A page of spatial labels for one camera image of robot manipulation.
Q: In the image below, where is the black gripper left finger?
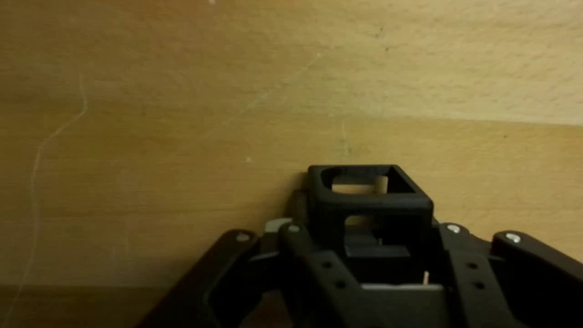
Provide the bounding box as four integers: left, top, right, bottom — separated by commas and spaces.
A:
137, 222, 367, 328

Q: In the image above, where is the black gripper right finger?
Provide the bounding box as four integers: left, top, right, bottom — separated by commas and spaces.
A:
434, 222, 583, 328

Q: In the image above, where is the black square frame block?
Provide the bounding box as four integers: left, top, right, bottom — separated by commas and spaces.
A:
301, 162, 436, 287

